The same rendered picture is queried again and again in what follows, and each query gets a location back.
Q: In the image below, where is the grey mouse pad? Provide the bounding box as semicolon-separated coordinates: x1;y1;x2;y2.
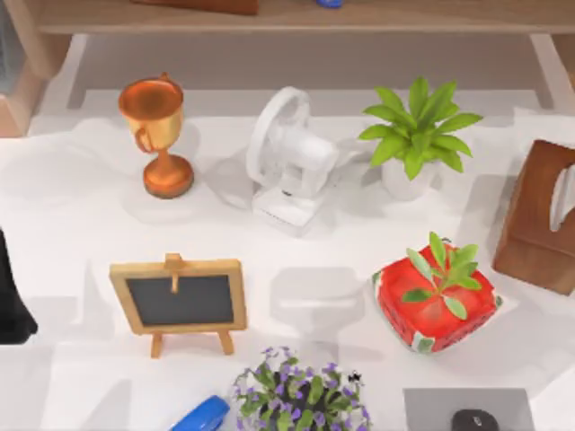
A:
402;387;535;431

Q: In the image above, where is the black computer mouse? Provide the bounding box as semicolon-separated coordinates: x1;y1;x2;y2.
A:
451;408;499;431

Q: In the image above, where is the white desk fan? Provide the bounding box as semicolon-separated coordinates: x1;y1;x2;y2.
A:
245;86;339;238

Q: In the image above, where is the purple flowering plant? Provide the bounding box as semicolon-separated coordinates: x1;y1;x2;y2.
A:
231;346;373;431

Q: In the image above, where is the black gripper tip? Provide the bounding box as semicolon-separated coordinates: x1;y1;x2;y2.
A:
0;228;39;346

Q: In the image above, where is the wooden shelf unit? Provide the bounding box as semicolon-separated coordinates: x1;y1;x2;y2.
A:
0;0;575;138

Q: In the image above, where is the wooden framed blackboard easel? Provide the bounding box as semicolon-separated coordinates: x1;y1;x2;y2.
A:
109;252;248;359

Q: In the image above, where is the plant in red square pot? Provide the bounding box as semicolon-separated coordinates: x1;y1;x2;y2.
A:
371;231;503;355

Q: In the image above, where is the green plant in white pot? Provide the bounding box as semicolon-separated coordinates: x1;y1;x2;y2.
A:
357;75;484;201

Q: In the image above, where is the blue stapler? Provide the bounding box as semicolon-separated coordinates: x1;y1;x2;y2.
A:
169;394;231;431

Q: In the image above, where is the bronze trophy cup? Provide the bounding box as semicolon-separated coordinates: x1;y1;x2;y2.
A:
118;72;196;199

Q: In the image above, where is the brown wooden tissue box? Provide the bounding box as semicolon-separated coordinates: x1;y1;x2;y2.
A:
491;139;575;296

